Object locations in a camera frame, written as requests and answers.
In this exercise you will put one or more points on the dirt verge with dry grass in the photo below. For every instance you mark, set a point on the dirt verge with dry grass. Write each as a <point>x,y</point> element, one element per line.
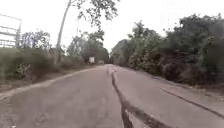
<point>26,81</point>

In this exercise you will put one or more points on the grey concrete road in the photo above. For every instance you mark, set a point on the grey concrete road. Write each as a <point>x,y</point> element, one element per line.
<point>83,100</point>

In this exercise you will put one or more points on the trees and bushes with undergrowth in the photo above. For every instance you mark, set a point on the trees and bushes with undergrowth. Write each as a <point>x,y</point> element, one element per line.
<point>60,50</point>

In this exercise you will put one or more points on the small white sign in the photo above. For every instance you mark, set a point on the small white sign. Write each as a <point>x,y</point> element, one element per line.
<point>91,60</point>

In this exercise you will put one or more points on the row of trees and bushes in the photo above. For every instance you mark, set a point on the row of trees and bushes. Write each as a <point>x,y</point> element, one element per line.
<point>180,53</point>

